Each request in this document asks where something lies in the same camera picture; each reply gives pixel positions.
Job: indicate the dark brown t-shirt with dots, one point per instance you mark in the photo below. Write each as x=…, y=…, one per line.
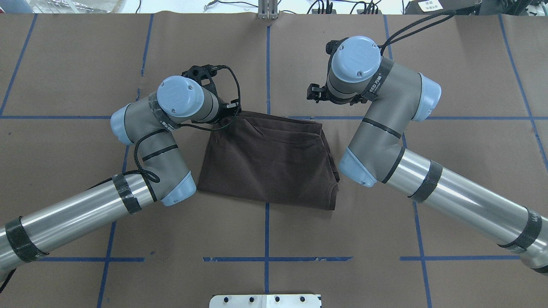
x=273, y=159

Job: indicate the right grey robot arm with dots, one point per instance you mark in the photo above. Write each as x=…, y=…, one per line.
x=358, y=73

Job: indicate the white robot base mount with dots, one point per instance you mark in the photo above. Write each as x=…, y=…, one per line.
x=266, y=301

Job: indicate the grey metal bracket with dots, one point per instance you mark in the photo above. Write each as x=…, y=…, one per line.
x=268, y=9

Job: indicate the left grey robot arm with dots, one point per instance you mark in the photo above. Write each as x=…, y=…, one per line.
x=161, y=174

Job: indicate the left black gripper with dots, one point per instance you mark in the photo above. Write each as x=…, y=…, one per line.
x=223, y=112

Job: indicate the black device with label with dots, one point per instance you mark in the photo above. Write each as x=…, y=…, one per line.
x=429, y=7

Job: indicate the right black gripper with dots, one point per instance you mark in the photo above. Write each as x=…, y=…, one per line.
x=317, y=93

